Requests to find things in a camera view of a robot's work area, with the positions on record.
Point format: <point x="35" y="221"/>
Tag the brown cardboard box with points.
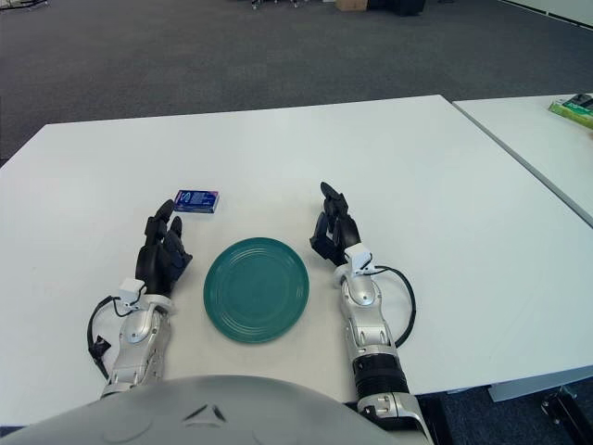
<point x="351" y="4"/>

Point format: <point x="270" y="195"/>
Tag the black bulky background object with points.
<point x="398" y="4"/>

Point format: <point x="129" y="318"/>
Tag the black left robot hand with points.
<point x="155" y="264"/>

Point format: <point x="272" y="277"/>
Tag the blue gum box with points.
<point x="197" y="200"/>

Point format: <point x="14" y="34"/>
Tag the grey robot torso shell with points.
<point x="139" y="417"/>

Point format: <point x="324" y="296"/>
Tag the black table foot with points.
<point x="563" y="412"/>

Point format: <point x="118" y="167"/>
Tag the black office chair casters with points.
<point x="254" y="5"/>

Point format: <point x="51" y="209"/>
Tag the white table frame beam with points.
<point x="509" y="391"/>

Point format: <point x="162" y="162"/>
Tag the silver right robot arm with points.
<point x="366" y="320"/>

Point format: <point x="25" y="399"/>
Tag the green flat box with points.
<point x="574" y="113"/>

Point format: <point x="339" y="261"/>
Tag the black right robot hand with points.
<point x="345" y="232"/>

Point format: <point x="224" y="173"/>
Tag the black object on green box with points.
<point x="583" y="99"/>

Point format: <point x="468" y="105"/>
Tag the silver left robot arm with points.
<point x="139" y="324"/>

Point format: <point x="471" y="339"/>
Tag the green ribbed plate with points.
<point x="256" y="290"/>

